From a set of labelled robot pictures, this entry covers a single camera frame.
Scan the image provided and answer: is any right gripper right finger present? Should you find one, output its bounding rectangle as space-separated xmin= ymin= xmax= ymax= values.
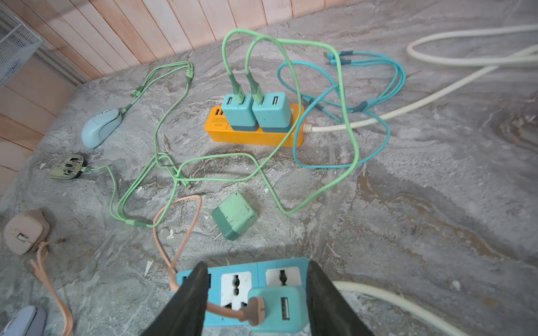
xmin=306 ymin=260 xmax=374 ymax=336

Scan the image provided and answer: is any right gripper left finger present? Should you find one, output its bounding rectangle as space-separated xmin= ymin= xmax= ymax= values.
xmin=141 ymin=262 xmax=210 ymax=336

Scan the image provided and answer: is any teal USB charger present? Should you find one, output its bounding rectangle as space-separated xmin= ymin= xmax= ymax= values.
xmin=248 ymin=286 xmax=309 ymax=333

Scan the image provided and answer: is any blue power strip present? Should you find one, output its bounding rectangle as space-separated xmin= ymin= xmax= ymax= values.
xmin=175 ymin=257 xmax=314 ymax=328

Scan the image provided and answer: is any light green USB charger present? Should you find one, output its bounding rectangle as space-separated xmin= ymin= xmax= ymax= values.
xmin=212 ymin=191 xmax=259 ymax=241

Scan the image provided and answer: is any lavender wireless mouse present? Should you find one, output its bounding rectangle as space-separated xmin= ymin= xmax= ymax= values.
xmin=1 ymin=306 xmax=46 ymax=336

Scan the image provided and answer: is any teal charging cable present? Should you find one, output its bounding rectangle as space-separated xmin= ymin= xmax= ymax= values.
xmin=276 ymin=50 xmax=407 ymax=169

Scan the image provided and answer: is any pink mouse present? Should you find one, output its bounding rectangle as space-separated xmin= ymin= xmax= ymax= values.
xmin=4 ymin=210 xmax=51 ymax=256

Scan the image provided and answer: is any light blue mouse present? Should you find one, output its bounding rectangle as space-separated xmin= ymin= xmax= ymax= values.
xmin=81 ymin=109 xmax=123 ymax=148

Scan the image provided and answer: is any orange power strip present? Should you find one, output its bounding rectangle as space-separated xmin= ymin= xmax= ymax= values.
xmin=205 ymin=95 xmax=304 ymax=147

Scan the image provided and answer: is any camouflage green device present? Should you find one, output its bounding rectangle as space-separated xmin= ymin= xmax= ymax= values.
xmin=49 ymin=154 xmax=85 ymax=180

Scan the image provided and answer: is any teal charger on orange strip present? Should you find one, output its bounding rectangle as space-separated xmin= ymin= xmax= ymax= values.
xmin=221 ymin=94 xmax=259 ymax=132

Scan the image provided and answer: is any white power cord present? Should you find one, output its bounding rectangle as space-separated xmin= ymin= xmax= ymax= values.
xmin=303 ymin=24 xmax=538 ymax=336

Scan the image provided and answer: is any white wire mesh shelf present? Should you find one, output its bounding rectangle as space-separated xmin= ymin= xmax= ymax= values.
xmin=1 ymin=23 xmax=43 ymax=86

